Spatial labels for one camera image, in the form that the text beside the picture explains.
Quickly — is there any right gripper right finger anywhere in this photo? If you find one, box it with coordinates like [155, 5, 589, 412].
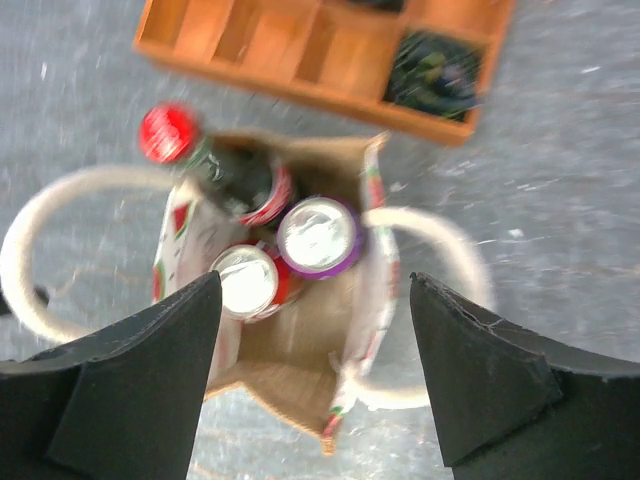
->
[410, 273, 639, 479]

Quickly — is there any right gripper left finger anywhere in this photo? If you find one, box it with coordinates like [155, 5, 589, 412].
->
[1, 273, 221, 479]

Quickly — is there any burlap canvas watermelon bag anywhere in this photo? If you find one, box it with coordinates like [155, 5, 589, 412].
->
[1, 132, 495, 454]

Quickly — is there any red cola can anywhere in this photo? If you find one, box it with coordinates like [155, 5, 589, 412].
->
[210, 240, 303, 322]

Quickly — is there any purple Fanta can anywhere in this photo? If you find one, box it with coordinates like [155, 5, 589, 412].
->
[276, 196, 365, 280]

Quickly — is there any glass cola bottle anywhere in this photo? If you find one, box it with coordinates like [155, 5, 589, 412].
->
[138, 103, 301, 230]

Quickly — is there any wooden compartment tray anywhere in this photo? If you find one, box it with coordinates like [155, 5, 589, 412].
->
[134, 1, 515, 146]

